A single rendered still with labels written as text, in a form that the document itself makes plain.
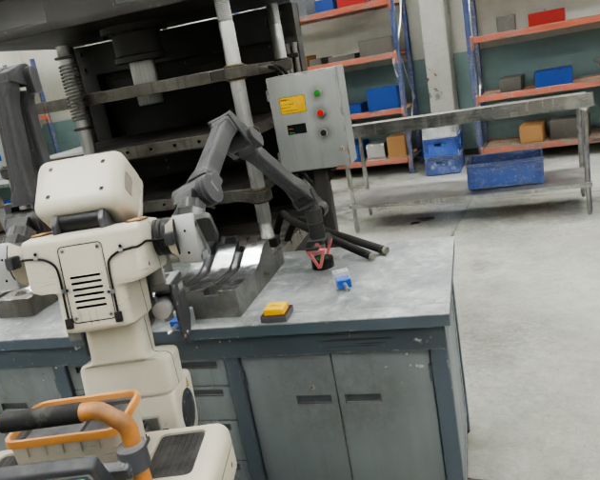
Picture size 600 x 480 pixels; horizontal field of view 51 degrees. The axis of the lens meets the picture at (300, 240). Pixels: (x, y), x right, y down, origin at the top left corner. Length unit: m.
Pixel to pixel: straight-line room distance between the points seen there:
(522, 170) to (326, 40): 4.11
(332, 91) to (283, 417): 1.28
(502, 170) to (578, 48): 3.10
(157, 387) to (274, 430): 0.63
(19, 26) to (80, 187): 1.58
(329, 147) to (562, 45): 5.85
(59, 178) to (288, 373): 0.91
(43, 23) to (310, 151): 1.21
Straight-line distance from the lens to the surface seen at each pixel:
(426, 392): 1.92
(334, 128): 2.60
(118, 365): 1.58
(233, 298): 1.92
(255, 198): 2.58
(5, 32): 3.01
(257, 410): 2.08
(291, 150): 2.65
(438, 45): 8.04
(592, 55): 8.22
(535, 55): 8.22
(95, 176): 1.47
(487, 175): 5.42
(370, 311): 1.80
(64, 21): 2.84
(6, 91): 1.73
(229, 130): 1.82
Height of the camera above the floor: 1.50
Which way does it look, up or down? 15 degrees down
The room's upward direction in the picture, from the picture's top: 10 degrees counter-clockwise
